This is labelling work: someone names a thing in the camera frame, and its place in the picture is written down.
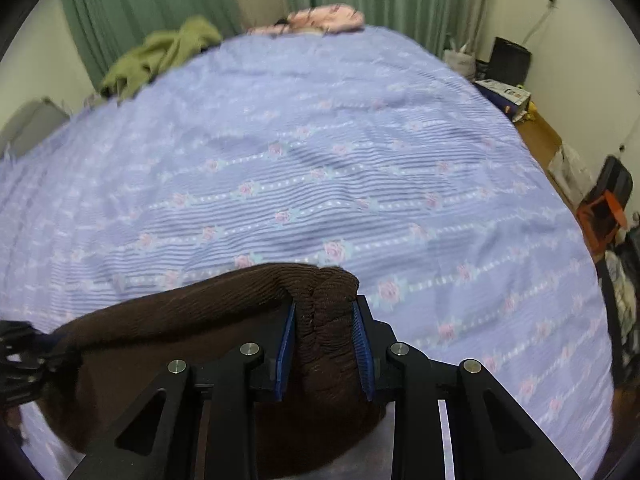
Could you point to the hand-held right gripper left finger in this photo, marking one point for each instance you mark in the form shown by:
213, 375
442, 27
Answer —
286, 347

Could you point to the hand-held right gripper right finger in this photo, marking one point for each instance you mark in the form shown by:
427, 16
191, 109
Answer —
364, 355

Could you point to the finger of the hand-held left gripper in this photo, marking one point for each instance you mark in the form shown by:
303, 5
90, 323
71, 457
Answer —
22, 360

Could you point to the purple floral bed blanket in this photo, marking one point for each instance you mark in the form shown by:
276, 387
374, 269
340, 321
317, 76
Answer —
310, 175

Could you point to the pile of clothes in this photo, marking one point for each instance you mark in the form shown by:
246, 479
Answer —
622, 290

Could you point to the white plastic bag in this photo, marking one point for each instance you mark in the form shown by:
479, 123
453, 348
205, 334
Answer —
567, 172

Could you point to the orange and black bag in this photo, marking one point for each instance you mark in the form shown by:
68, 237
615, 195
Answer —
602, 200

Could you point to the printed cardboard box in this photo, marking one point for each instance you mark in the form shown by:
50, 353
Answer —
506, 96

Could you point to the white paper bag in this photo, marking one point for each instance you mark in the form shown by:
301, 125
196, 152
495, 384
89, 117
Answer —
460, 60

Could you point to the green blanket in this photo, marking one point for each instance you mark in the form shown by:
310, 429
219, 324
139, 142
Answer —
155, 57

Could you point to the pink pillow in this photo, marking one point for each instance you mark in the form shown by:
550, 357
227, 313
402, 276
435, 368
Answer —
320, 19

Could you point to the black bag by wall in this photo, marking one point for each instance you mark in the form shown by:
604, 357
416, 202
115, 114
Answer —
509, 62

